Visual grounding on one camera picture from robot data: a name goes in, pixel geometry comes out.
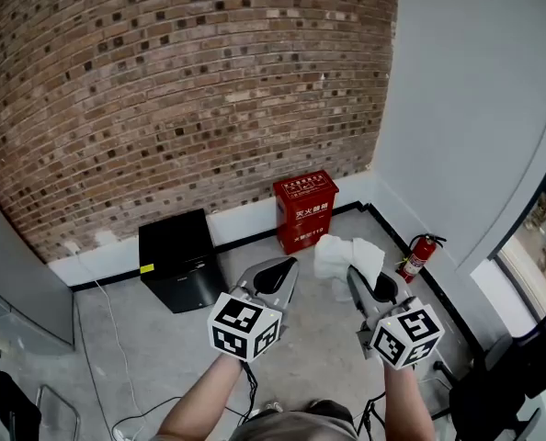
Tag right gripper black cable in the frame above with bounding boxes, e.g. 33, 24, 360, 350
355, 390, 387, 435

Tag black floor cable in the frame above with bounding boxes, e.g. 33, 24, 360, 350
125, 395, 256, 431

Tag black office chair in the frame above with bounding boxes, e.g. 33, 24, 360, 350
433, 319, 546, 441

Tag person's right forearm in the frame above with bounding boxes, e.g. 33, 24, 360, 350
381, 360, 433, 441

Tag metal chair frame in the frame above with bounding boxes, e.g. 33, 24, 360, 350
36, 383, 81, 441

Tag black box cabinet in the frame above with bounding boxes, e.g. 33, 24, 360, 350
138, 208, 228, 314

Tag red fire extinguisher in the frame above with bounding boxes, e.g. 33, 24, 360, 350
395, 232, 448, 284

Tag person's grey shirt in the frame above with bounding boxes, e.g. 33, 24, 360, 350
229, 409, 361, 441

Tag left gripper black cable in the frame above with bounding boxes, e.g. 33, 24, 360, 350
240, 360, 260, 426

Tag person's left forearm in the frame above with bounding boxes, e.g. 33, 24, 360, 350
155, 351, 245, 441

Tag white power strip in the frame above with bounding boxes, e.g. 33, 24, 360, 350
111, 423, 148, 441

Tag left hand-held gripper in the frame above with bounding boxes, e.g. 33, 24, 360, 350
207, 255, 301, 363

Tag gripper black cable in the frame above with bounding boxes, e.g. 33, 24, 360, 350
240, 360, 260, 426
355, 390, 387, 435

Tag red fire extinguisher box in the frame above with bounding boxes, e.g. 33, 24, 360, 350
272, 169, 340, 255

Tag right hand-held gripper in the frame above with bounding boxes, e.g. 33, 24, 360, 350
347, 266, 445, 370

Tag person's black trousers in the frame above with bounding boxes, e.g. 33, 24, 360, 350
307, 400, 355, 425

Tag window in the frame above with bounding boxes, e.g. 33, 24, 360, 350
493, 126, 546, 325

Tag white cloth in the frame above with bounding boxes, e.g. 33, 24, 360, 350
313, 233, 387, 303

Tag white cable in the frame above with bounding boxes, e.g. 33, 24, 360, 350
70, 245, 145, 435

